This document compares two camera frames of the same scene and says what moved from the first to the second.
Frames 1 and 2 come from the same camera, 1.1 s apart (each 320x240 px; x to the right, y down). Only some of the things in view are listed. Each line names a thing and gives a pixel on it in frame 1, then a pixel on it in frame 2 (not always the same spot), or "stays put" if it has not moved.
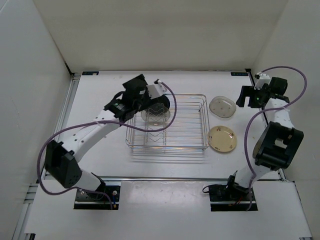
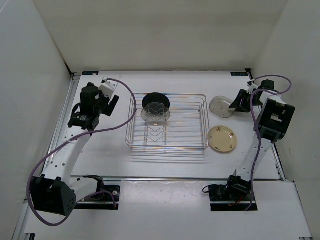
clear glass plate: x=222 y=106 stays put
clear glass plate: x=156 y=114 stays put
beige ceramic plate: x=222 y=138 stays put
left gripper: x=147 y=102 to x=112 y=104
